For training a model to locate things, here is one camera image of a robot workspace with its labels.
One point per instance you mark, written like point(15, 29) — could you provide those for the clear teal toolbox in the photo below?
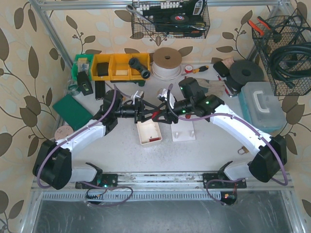
point(260, 107)

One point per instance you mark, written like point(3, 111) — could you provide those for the clear glass jar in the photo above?
point(73, 88)

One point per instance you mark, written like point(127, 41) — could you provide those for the black electrical tape roll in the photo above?
point(179, 19)

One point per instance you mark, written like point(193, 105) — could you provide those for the black wire basket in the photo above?
point(163, 19)
point(286, 54)

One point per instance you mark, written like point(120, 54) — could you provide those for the white parts tray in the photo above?
point(147, 130)

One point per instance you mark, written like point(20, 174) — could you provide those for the black aluminium extrusion profile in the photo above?
point(100, 90)

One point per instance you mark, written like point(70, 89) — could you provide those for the black green battery box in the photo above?
point(84, 83)

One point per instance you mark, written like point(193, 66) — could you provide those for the round beige power socket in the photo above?
point(63, 132)

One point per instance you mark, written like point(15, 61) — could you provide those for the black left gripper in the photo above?
point(140, 111)

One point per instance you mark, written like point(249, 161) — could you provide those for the beige work glove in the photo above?
point(212, 87)

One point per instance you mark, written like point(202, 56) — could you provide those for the red handled tool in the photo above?
point(229, 90)

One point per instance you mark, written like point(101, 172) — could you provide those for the orange handled pliers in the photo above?
point(262, 22)

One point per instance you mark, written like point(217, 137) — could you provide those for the black wire basket right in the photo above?
point(286, 54)

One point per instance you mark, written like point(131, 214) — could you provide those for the yellow storage bin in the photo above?
point(119, 69)

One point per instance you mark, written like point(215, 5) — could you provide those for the green storage bin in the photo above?
point(82, 63)

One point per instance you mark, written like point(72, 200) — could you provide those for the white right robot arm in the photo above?
point(270, 153)

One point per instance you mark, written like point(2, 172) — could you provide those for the black box in bin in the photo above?
point(102, 69)

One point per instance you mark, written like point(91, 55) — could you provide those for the yellow black small screwdriver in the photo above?
point(200, 69)

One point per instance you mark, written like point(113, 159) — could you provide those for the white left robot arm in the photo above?
point(54, 166)

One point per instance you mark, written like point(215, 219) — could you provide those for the black pipe fitting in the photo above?
point(134, 63)

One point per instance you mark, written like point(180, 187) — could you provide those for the black rubber disc spool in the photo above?
point(243, 71)

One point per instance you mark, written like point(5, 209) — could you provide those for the black wire basket centre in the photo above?
point(163, 19)

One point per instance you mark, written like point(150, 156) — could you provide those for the red white tape roll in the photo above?
point(188, 68)

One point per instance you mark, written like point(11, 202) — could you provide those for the black sanding block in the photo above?
point(221, 69)

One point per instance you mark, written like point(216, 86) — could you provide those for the white peg base plate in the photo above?
point(183, 131)

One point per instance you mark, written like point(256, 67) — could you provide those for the brass padlock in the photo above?
point(243, 150)

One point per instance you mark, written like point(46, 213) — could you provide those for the white cable spool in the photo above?
point(166, 64)

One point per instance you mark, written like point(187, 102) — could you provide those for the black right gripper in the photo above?
point(171, 111)

